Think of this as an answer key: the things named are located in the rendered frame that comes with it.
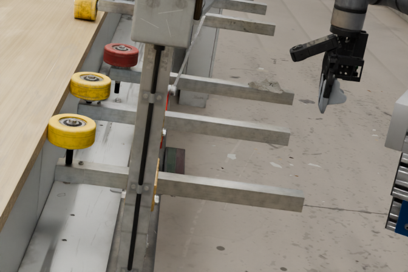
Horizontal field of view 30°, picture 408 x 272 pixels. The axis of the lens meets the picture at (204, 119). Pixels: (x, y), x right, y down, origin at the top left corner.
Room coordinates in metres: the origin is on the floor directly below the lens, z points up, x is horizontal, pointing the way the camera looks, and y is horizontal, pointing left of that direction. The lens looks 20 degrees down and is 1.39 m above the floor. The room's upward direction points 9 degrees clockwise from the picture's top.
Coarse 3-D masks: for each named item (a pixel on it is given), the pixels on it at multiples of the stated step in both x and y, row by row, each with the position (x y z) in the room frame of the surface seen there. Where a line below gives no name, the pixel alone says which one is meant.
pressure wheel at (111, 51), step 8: (104, 48) 1.69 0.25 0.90; (112, 48) 1.68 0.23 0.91; (120, 48) 1.69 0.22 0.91; (128, 48) 1.71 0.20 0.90; (136, 48) 1.72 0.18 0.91; (104, 56) 1.68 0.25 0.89; (112, 56) 1.66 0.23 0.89; (120, 56) 1.66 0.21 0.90; (128, 56) 1.67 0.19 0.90; (136, 56) 1.69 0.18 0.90; (112, 64) 1.66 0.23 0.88; (120, 64) 1.66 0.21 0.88; (128, 64) 1.67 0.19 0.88; (136, 64) 1.69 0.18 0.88
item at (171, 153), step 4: (168, 148) 1.64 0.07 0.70; (172, 148) 1.64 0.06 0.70; (168, 152) 1.62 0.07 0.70; (172, 152) 1.62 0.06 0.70; (168, 156) 1.59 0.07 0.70; (172, 156) 1.60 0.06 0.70; (168, 160) 1.57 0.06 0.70; (172, 160) 1.57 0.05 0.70; (168, 164) 1.55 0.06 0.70; (172, 164) 1.55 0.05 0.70; (168, 168) 1.53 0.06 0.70; (172, 168) 1.53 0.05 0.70; (172, 172) 1.51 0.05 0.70
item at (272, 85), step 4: (260, 80) 1.72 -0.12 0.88; (264, 80) 1.72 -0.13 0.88; (272, 80) 1.74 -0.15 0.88; (248, 84) 1.72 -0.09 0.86; (252, 84) 1.71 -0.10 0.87; (256, 84) 1.71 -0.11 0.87; (260, 84) 1.72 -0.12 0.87; (264, 84) 1.72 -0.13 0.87; (268, 84) 1.72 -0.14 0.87; (272, 84) 1.71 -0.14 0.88; (276, 84) 1.71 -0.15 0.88; (256, 88) 1.70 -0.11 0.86; (260, 88) 1.69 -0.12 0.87; (264, 88) 1.70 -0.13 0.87; (268, 88) 1.70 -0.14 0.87; (272, 88) 1.70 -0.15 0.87; (276, 88) 1.70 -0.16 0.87; (280, 88) 1.71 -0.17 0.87; (276, 92) 1.69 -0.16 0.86; (280, 92) 1.70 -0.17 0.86
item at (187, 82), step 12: (120, 72) 1.68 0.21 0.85; (132, 72) 1.69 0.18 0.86; (180, 84) 1.70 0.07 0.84; (192, 84) 1.70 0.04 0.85; (204, 84) 1.70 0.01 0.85; (216, 84) 1.70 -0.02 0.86; (228, 84) 1.70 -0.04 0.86; (240, 84) 1.72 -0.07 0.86; (228, 96) 1.70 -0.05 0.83; (240, 96) 1.70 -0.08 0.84; (252, 96) 1.71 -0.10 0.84; (264, 96) 1.71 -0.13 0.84; (276, 96) 1.71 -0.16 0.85; (288, 96) 1.71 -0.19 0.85
